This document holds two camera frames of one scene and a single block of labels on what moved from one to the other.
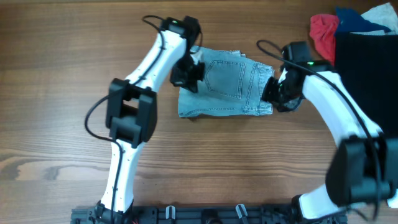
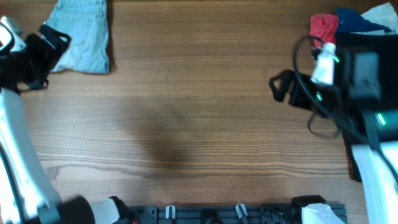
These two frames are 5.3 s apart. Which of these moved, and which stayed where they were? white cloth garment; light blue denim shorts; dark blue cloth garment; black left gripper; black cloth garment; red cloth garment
Moved: black left gripper; light blue denim shorts
Stayed: dark blue cloth garment; black cloth garment; red cloth garment; white cloth garment
